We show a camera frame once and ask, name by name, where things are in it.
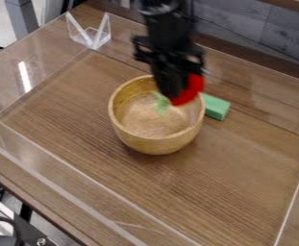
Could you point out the clear acrylic tray enclosure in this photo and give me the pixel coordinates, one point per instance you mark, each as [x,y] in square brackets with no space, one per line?
[124,176]

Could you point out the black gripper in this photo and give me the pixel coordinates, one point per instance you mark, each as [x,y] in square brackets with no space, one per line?
[172,66]

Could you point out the wooden bowl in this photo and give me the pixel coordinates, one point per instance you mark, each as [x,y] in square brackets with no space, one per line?
[146,131]

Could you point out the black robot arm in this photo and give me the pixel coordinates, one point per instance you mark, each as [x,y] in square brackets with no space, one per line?
[169,21]

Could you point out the green sponge block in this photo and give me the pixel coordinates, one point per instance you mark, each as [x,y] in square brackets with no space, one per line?
[217,107]

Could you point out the black clamp base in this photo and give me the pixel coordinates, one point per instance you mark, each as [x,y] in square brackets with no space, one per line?
[17,239]

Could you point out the red plush strawberry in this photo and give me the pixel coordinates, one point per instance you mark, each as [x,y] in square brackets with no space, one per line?
[196,87]

